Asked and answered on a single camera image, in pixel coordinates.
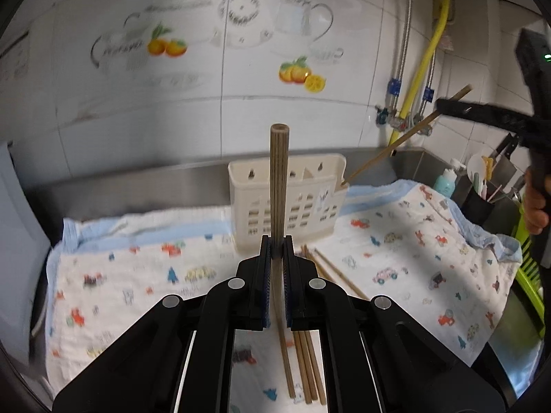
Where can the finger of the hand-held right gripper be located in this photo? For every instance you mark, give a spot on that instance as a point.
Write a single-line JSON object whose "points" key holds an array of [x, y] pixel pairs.
{"points": [[486, 115]]}

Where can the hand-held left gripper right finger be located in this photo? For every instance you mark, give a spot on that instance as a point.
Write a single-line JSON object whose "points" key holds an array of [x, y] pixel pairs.
{"points": [[287, 284]]}

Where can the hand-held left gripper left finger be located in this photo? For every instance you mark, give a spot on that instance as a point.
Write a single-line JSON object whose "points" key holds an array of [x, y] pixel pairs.
{"points": [[267, 284]]}

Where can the white plastic utensil holder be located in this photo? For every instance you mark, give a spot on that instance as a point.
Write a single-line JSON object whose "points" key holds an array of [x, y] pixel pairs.
{"points": [[310, 206]]}

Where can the person's right hand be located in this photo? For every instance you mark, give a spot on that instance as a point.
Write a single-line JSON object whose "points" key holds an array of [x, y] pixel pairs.
{"points": [[536, 213]]}

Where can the kitchen cleaver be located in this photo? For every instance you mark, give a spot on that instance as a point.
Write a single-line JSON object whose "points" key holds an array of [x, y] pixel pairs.
{"points": [[504, 148]]}

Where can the white spatula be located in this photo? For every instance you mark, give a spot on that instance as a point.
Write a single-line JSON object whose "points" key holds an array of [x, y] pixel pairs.
{"points": [[477, 162]]}

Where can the metal water valve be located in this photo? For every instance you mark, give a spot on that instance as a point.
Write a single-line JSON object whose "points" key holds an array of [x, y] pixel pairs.
{"points": [[398, 121], [418, 118]]}

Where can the teal and white bottle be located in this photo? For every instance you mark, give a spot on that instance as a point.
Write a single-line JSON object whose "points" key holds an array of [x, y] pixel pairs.
{"points": [[445, 180]]}

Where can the black utensil cup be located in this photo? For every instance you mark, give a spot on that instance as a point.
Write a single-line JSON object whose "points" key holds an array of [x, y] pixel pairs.
{"points": [[475, 206]]}

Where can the white printed cloth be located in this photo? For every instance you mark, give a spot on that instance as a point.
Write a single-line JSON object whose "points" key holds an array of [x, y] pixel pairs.
{"points": [[409, 232]]}

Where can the stainless steel counter rim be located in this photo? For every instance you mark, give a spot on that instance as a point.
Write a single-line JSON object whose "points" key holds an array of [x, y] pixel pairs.
{"points": [[150, 189]]}

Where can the green dish rack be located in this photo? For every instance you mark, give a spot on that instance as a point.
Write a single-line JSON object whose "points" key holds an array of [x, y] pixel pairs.
{"points": [[529, 266]]}

